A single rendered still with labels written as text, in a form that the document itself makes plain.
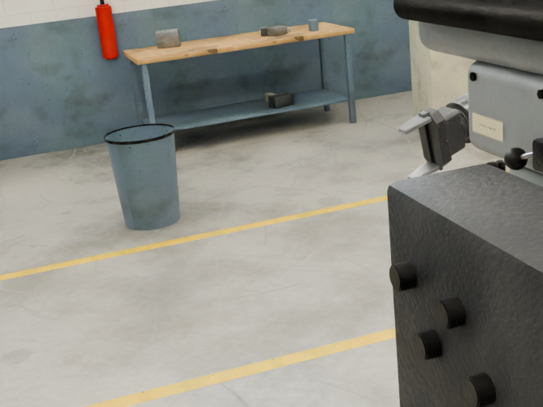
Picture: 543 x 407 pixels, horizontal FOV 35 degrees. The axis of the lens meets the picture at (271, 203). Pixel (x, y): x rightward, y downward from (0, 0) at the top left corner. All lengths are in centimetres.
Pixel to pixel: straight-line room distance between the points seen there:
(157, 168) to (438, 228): 517
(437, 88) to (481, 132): 614
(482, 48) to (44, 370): 351
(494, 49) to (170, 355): 336
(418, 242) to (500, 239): 8
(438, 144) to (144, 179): 414
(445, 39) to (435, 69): 609
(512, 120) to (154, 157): 482
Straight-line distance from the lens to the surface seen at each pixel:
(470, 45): 92
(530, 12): 77
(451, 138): 166
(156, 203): 571
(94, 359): 420
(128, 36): 832
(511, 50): 86
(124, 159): 564
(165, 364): 403
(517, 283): 44
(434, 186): 55
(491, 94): 92
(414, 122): 161
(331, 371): 380
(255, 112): 784
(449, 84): 711
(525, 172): 93
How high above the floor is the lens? 190
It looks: 18 degrees down
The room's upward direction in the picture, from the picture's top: 6 degrees counter-clockwise
